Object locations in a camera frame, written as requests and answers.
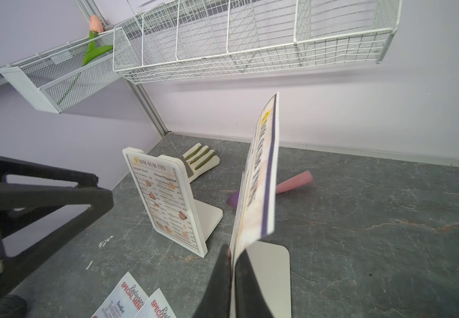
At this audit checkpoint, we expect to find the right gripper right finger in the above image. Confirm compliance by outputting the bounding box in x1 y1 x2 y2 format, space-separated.
235 250 273 318

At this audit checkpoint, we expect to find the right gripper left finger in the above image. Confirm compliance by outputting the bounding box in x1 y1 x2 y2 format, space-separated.
193 245 232 318

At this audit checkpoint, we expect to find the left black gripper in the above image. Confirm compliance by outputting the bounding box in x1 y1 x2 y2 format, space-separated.
0 156 113 318

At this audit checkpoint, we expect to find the white menu holder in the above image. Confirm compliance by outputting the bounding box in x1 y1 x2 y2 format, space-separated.
123 148 223 258
246 241 292 317

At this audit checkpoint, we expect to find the yellow header menu sheet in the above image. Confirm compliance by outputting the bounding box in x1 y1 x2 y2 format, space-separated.
230 92 280 266
127 154 201 253

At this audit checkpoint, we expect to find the red special menu sheet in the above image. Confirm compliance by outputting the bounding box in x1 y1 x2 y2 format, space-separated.
92 272 148 318

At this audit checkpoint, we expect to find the purple pink spoon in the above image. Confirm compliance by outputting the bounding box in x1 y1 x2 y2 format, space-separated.
226 171 313 209

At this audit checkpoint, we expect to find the pink artificial tulip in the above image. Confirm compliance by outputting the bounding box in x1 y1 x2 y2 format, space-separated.
82 15 113 66

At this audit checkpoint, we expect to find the white mesh wall basket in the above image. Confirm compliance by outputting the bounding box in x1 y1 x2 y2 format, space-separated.
0 30 119 114

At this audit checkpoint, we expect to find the white wire wall rack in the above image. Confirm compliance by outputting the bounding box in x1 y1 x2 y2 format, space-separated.
113 0 402 84

